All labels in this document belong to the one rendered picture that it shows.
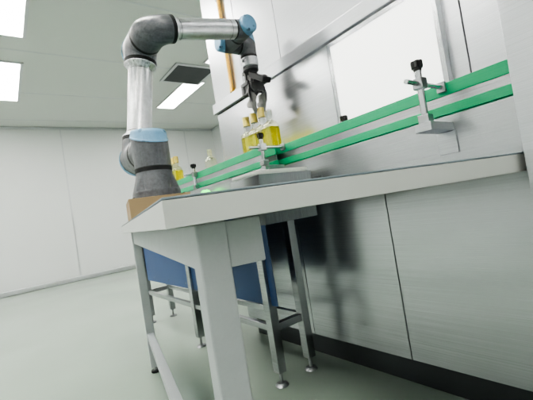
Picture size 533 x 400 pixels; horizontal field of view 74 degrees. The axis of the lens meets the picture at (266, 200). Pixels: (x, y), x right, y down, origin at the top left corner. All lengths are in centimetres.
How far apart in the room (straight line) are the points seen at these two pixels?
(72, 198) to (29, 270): 135
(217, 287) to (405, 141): 75
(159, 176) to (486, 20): 104
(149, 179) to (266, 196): 75
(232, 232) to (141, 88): 100
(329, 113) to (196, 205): 113
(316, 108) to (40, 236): 605
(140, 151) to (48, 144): 613
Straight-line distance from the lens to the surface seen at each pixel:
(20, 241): 702
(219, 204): 41
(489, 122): 97
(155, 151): 116
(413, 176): 58
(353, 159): 116
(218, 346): 47
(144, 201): 110
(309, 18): 167
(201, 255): 45
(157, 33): 137
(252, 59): 168
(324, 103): 150
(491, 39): 123
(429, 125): 90
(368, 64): 139
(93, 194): 719
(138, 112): 136
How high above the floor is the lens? 72
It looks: 1 degrees up
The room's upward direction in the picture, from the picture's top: 9 degrees counter-clockwise
